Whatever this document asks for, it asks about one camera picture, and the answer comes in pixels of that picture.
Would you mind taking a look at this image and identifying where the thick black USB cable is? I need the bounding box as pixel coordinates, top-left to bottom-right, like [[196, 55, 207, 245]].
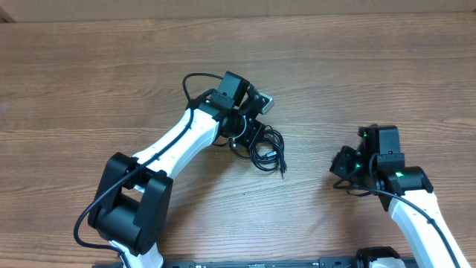
[[248, 125, 288, 179]]

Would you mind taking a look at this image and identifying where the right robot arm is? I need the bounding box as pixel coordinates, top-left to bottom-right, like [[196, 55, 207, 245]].
[[329, 124, 469, 267]]

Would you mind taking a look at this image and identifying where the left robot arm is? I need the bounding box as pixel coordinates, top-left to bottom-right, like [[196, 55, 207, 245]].
[[81, 71, 274, 267]]

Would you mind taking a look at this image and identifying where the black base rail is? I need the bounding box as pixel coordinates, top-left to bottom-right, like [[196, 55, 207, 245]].
[[91, 255, 423, 268]]

